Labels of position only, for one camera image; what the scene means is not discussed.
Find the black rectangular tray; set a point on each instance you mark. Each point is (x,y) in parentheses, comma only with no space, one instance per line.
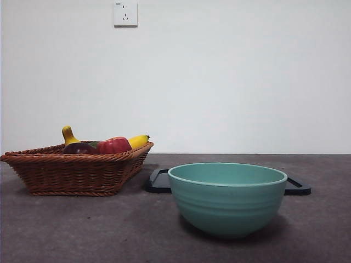
(158,188)

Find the teal ribbed bowl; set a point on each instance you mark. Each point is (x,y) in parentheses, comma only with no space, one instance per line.
(227,208)

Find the dark purple plum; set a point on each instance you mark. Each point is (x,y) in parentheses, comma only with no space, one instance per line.
(79,148)

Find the white wall socket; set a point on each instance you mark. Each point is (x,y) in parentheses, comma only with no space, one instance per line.
(125,14)

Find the yellow banana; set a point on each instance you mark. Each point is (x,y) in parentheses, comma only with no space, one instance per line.
(68,135)

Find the green avocado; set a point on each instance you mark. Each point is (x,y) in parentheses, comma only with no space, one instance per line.
(93,144)

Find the red apple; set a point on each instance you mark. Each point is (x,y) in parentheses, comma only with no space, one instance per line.
(113,145)

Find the brown wicker basket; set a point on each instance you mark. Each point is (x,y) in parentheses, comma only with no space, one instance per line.
(68,175)

